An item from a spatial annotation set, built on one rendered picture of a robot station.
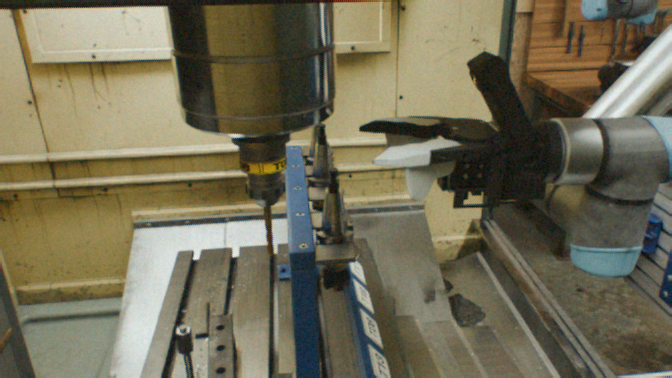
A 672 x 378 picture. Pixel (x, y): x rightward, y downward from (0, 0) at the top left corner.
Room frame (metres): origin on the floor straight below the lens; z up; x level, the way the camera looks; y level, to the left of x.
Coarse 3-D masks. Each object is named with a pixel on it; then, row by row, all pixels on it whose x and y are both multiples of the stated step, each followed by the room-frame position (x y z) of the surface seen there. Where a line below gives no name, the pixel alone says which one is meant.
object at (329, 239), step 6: (348, 222) 0.82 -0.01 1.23; (318, 228) 0.81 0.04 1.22; (348, 228) 0.81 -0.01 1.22; (318, 234) 0.78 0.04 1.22; (324, 234) 0.78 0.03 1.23; (342, 234) 0.78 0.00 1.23; (348, 234) 0.78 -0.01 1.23; (318, 240) 0.81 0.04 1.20; (324, 240) 0.77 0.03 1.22; (330, 240) 0.77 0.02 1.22; (336, 240) 0.77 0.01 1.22; (342, 240) 0.77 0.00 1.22; (348, 240) 0.78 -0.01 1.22
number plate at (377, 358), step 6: (372, 348) 0.84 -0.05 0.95; (372, 354) 0.82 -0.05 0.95; (378, 354) 0.84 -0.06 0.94; (372, 360) 0.80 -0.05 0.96; (378, 360) 0.82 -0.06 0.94; (384, 360) 0.84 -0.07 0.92; (378, 366) 0.80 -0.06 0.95; (384, 366) 0.82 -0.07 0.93; (378, 372) 0.78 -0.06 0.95; (384, 372) 0.80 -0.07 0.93
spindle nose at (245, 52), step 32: (192, 32) 0.50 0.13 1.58; (224, 32) 0.49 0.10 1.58; (256, 32) 0.49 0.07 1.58; (288, 32) 0.50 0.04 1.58; (320, 32) 0.53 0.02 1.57; (192, 64) 0.50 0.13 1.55; (224, 64) 0.49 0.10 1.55; (256, 64) 0.49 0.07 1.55; (288, 64) 0.50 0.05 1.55; (320, 64) 0.52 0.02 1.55; (192, 96) 0.51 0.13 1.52; (224, 96) 0.49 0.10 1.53; (256, 96) 0.49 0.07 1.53; (288, 96) 0.50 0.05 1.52; (320, 96) 0.52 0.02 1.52; (224, 128) 0.49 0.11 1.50; (256, 128) 0.49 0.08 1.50; (288, 128) 0.50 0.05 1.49
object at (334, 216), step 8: (328, 192) 0.79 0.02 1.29; (336, 192) 0.79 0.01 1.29; (328, 200) 0.79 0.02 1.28; (336, 200) 0.79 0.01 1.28; (328, 208) 0.79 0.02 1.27; (336, 208) 0.78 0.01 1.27; (344, 208) 0.80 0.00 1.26; (328, 216) 0.78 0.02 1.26; (336, 216) 0.78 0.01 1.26; (344, 216) 0.79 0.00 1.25; (328, 224) 0.78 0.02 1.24; (336, 224) 0.78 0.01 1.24; (344, 224) 0.79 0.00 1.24; (328, 232) 0.78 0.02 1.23; (336, 232) 0.78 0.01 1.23; (344, 232) 0.78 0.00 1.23
